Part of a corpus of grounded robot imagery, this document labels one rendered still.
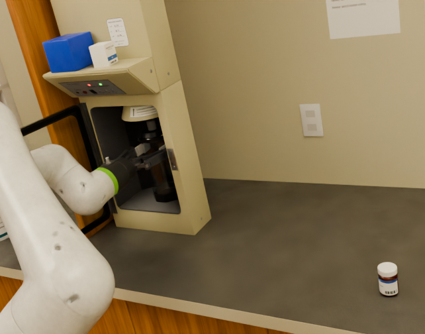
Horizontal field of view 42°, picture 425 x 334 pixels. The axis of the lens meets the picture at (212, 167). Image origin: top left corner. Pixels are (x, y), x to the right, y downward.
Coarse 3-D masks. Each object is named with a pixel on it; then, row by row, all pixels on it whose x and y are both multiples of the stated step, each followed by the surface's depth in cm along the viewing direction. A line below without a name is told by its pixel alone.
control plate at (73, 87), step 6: (60, 84) 163; (66, 84) 162; (72, 84) 161; (78, 84) 160; (84, 84) 159; (90, 84) 159; (96, 84) 158; (102, 84) 157; (108, 84) 156; (114, 84) 155; (72, 90) 166; (78, 90) 165; (84, 90) 164; (96, 90) 162; (102, 90) 161; (108, 90) 160; (120, 90) 158
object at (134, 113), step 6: (126, 108) 171; (132, 108) 169; (138, 108) 168; (144, 108) 168; (150, 108) 168; (126, 114) 171; (132, 114) 169; (138, 114) 168; (144, 114) 168; (150, 114) 168; (156, 114) 168; (126, 120) 171; (132, 120) 169; (138, 120) 168; (144, 120) 168
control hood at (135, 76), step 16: (128, 64) 149; (144, 64) 151; (48, 80) 162; (64, 80) 160; (80, 80) 158; (112, 80) 153; (128, 80) 151; (144, 80) 151; (80, 96) 169; (96, 96) 167
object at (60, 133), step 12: (60, 120) 168; (72, 120) 172; (36, 132) 162; (48, 132) 165; (60, 132) 168; (72, 132) 172; (36, 144) 162; (60, 144) 169; (72, 144) 172; (84, 144) 176; (84, 156) 176; (72, 216) 175; (84, 216) 178; (96, 216) 182
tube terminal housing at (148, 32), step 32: (64, 0) 161; (96, 0) 155; (128, 0) 150; (160, 0) 156; (64, 32) 166; (96, 32) 160; (128, 32) 154; (160, 32) 157; (160, 64) 157; (128, 96) 164; (160, 96) 158; (192, 160) 172; (192, 192) 173; (128, 224) 188; (160, 224) 180; (192, 224) 174
